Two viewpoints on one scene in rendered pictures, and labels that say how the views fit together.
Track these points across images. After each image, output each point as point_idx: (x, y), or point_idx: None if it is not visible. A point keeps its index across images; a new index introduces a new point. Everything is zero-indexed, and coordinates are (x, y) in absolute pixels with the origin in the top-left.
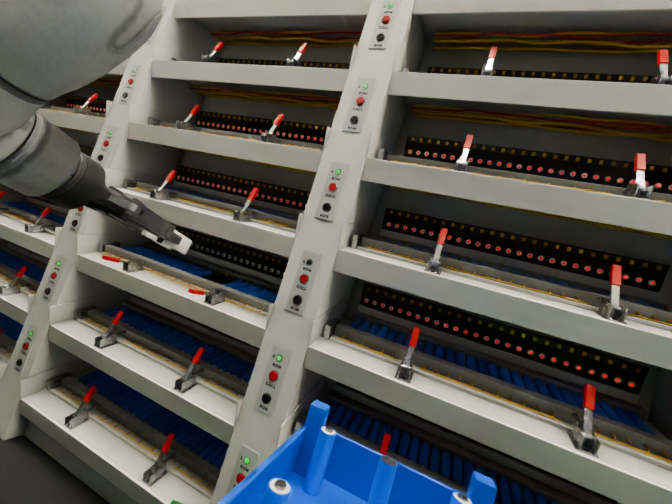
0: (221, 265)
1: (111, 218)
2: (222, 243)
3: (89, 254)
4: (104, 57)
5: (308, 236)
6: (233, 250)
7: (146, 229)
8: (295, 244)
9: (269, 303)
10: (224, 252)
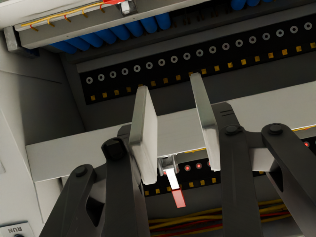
0: (235, 22)
1: (313, 175)
2: (249, 61)
3: None
4: None
5: (15, 193)
6: (222, 61)
7: (105, 206)
8: (25, 173)
9: (39, 44)
10: (240, 48)
